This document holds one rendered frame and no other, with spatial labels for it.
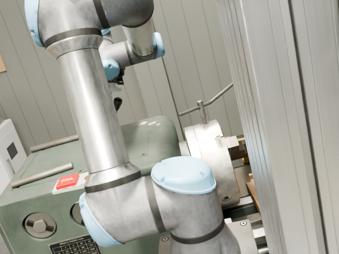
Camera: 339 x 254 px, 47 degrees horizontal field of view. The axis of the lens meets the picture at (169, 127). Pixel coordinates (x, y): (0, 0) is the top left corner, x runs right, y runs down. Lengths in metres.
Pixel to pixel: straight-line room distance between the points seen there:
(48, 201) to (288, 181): 0.94
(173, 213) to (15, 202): 0.62
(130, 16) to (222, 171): 0.66
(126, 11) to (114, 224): 0.41
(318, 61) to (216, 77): 3.84
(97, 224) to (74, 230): 0.50
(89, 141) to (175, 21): 3.35
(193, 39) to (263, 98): 3.75
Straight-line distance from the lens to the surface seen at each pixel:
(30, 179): 1.32
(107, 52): 1.16
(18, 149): 4.39
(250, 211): 1.60
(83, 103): 0.75
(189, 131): 1.34
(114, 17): 0.78
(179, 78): 4.14
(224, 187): 1.30
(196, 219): 0.75
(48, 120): 4.53
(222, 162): 1.27
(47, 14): 0.78
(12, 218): 1.27
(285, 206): 0.37
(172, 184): 0.72
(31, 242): 1.30
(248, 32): 0.31
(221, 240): 0.80
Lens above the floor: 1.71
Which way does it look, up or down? 19 degrees down
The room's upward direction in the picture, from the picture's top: 16 degrees counter-clockwise
